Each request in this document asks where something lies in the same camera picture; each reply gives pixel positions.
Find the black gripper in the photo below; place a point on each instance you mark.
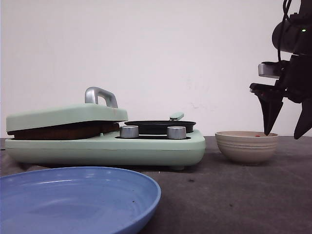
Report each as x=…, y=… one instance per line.
x=295, y=83

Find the beige ribbed ceramic bowl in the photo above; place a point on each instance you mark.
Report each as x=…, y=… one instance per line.
x=243, y=147

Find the white bread slice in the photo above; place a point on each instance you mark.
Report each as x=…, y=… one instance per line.
x=109, y=127
x=58, y=133

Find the breakfast maker hinged lid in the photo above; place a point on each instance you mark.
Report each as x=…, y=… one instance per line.
x=99, y=105

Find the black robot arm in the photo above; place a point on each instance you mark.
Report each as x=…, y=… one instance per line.
x=294, y=33

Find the mint green breakfast maker base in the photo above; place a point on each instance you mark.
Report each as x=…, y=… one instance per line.
x=110, y=149

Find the right silver control knob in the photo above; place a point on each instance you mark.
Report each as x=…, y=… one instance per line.
x=176, y=132

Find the silver control knob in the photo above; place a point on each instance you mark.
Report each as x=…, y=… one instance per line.
x=129, y=131
x=176, y=132

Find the small black frying pan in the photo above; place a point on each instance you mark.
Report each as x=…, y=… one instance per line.
x=159, y=127

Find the left silver control knob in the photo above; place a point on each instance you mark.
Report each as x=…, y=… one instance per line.
x=129, y=131

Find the blue plastic plate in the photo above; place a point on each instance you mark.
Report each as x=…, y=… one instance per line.
x=77, y=200

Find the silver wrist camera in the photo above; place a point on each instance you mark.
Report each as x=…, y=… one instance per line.
x=269, y=69

